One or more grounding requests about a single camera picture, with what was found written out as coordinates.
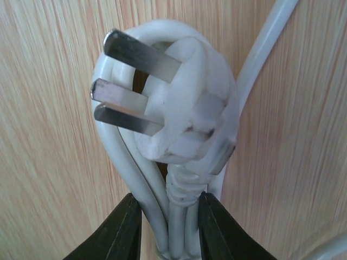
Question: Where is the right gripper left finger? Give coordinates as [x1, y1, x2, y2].
[65, 193, 142, 259]

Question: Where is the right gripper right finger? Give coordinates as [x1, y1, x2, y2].
[198, 192, 275, 260]

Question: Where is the white power strip cable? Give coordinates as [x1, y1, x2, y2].
[90, 18, 240, 260]

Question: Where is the orange strip white cable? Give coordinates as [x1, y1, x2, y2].
[235, 0, 347, 260]

